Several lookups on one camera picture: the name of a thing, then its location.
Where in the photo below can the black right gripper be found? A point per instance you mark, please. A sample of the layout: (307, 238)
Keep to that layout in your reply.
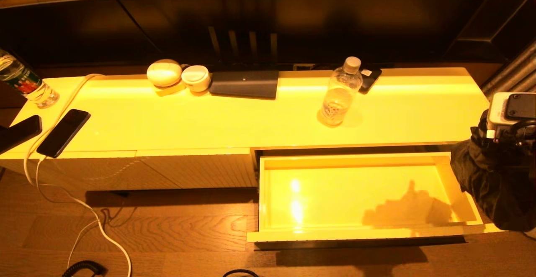
(519, 134)

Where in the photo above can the black umbrella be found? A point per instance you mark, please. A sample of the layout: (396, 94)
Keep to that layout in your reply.
(494, 185)

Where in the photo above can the clear plastic water bottle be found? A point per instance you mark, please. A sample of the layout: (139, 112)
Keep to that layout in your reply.
(339, 97)

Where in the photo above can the white cabinet drawer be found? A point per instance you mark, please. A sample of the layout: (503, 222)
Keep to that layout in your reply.
(335, 193)

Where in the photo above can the cream ribbed sideboard cabinet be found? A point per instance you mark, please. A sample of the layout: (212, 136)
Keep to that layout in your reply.
(188, 118)

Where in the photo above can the small black stickered device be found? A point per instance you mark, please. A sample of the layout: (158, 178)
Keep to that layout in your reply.
(370, 80)

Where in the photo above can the black television screen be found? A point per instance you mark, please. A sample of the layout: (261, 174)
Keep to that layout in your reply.
(335, 26)

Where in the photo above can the dark grey antenna router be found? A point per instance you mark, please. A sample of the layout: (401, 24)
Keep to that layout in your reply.
(245, 84)

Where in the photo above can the white round device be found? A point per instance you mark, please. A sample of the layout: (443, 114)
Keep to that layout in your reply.
(196, 78)

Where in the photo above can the white oval device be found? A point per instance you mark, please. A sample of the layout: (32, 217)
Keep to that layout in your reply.
(164, 73)

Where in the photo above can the black smartphone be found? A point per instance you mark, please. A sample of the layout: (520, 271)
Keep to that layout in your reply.
(19, 132)
(63, 133)

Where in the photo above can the water bottle with colourful label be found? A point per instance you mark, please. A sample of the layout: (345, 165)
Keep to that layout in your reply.
(25, 82)

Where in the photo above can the dark wooden wall shelf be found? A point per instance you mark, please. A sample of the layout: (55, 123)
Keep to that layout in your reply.
(502, 17)

